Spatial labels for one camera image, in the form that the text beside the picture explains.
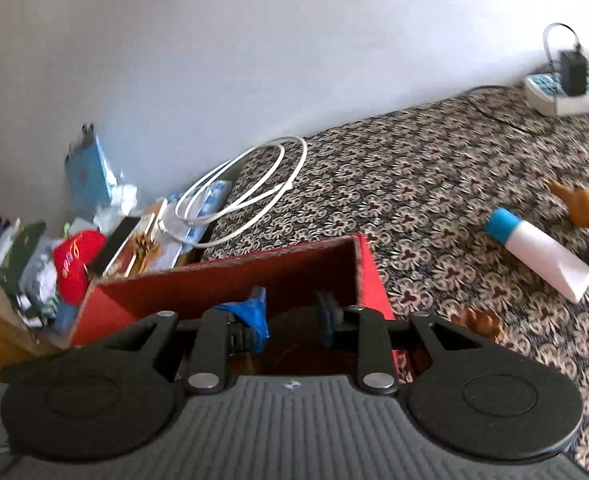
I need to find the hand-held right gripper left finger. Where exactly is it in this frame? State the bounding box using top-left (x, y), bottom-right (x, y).
top-left (88, 286), bottom-right (271, 395)

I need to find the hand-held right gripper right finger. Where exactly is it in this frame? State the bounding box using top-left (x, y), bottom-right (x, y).
top-left (315, 291), bottom-right (486, 394)

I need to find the red cardboard box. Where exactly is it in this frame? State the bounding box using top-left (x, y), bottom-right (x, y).
top-left (67, 234), bottom-right (400, 376)

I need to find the brown pine cone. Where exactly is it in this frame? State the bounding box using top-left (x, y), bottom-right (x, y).
top-left (450, 306), bottom-right (509, 347)

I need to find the white tube with blue cap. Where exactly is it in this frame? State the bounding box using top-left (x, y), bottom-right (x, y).
top-left (484, 208), bottom-right (589, 304)

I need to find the blue white patterned packet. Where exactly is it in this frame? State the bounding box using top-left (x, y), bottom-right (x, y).
top-left (165, 179), bottom-right (233, 247)

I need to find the black phone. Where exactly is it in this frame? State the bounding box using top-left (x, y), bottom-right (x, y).
top-left (90, 215), bottom-right (142, 279)

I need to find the white plastic bag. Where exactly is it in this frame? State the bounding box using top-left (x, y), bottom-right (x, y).
top-left (93, 172), bottom-right (139, 231)

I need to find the blue bag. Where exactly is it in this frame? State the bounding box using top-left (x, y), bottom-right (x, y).
top-left (64, 122), bottom-right (121, 221)

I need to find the dark green cloth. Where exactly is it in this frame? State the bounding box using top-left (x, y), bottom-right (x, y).
top-left (0, 222), bottom-right (48, 291)

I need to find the white power strip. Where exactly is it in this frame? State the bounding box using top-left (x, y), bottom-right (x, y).
top-left (524, 72), bottom-right (589, 117)

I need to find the black power adapter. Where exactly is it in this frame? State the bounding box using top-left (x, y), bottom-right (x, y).
top-left (560, 49), bottom-right (589, 97)

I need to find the wooden picture frame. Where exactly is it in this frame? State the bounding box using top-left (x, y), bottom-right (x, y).
top-left (101, 199), bottom-right (170, 278)

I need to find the coiled white cable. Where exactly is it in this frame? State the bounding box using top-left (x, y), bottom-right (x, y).
top-left (160, 135), bottom-right (309, 249)

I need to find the black power strip cable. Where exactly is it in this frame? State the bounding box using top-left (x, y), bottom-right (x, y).
top-left (461, 85), bottom-right (555, 136)

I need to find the black adapter cable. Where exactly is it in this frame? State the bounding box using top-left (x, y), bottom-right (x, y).
top-left (542, 23), bottom-right (584, 77)

